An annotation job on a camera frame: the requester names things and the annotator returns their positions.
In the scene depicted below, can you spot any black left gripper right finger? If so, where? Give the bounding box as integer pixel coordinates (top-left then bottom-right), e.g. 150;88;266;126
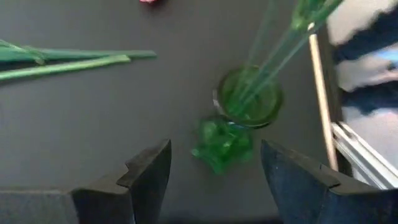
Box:
261;139;398;224

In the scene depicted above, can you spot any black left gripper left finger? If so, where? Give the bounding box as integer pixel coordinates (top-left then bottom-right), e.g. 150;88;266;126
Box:
0;139;173;224

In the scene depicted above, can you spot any pink artificial tulip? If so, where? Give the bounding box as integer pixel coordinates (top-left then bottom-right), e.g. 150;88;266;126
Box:
0;39;158;65

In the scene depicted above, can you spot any small red blossom spray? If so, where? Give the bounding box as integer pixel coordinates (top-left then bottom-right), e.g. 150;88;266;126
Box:
229;0;343;121

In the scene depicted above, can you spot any green glass vase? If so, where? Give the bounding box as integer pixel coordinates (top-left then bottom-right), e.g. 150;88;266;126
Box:
191;63;284;175

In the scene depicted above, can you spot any wooden table edge strip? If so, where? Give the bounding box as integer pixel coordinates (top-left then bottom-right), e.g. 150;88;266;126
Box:
307;22;339;172

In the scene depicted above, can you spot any aluminium frame rail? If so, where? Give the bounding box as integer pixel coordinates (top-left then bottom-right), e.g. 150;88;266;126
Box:
330;121;398;190

